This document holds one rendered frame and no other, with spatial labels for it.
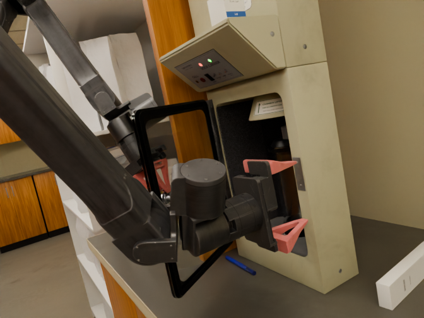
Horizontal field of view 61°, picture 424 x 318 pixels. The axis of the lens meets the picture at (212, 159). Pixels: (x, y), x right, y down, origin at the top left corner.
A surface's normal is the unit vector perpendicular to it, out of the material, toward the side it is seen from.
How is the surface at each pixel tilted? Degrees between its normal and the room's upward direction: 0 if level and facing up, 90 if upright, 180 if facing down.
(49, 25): 67
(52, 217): 90
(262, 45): 90
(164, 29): 90
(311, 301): 0
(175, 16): 90
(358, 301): 0
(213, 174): 24
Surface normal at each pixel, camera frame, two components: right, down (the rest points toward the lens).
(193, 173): 0.01, -0.87
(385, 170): -0.85, 0.24
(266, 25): 0.50, 0.03
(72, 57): -0.12, -0.20
